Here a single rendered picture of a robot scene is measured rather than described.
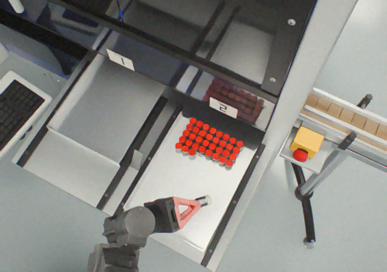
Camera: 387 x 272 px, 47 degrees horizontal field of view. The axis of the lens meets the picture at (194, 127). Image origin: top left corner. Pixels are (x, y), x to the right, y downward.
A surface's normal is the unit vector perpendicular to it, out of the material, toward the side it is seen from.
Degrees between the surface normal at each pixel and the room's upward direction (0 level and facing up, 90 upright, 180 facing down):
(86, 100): 0
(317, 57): 90
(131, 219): 29
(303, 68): 90
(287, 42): 90
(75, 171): 0
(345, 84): 0
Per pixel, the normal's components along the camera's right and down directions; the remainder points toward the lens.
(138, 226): 0.48, -0.31
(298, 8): -0.46, 0.82
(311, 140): -0.01, -0.37
